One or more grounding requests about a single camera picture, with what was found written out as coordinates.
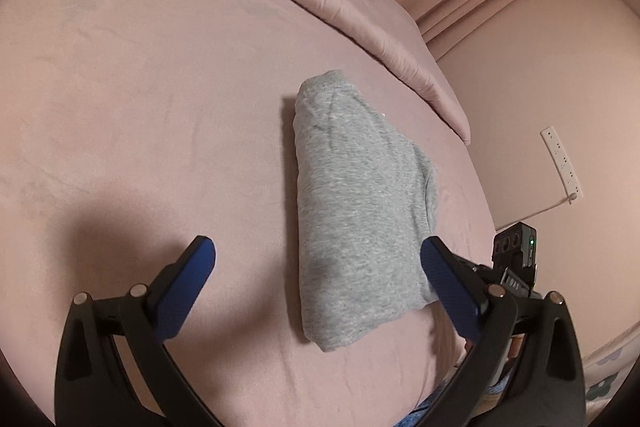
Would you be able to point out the floral mat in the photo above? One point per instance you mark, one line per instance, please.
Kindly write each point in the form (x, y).
(602, 382)

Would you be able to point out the pink bed sheet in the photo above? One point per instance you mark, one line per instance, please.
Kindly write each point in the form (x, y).
(150, 107)

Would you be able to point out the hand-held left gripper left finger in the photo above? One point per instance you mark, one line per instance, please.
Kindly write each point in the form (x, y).
(185, 292)

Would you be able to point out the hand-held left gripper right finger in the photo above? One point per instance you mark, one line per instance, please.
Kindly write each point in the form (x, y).
(450, 292)

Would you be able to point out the grey sweatshirt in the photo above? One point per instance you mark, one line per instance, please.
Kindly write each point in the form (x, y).
(355, 207)

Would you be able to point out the person's blue pants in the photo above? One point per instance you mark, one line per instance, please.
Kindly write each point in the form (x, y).
(415, 418)

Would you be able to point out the white power strip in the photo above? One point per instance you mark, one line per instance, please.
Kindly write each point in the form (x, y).
(562, 164)

